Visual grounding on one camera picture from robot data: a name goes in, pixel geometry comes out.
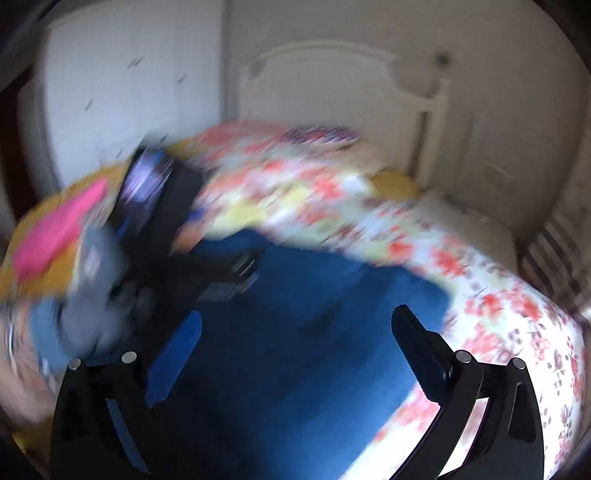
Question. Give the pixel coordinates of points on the white patterned curtain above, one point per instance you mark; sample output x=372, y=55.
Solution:
x=115, y=92

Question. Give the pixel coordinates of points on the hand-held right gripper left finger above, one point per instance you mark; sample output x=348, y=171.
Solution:
x=178, y=355

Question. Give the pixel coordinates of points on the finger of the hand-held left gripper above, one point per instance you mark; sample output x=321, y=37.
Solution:
x=231, y=274

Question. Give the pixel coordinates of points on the floral bed sheet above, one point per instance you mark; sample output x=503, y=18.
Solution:
x=498, y=300

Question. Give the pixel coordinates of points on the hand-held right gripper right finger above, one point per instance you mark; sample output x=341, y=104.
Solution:
x=418, y=355

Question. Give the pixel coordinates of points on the yellow pillow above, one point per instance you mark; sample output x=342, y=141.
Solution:
x=397, y=184

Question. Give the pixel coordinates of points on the blue garment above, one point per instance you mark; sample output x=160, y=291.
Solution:
x=300, y=346

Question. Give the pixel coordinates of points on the blue red patterned pillow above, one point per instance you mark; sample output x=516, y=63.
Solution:
x=323, y=135

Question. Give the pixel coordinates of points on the white headboard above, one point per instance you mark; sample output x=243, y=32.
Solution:
x=323, y=92

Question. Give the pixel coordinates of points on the pink cloth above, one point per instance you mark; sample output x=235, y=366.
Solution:
x=60, y=230

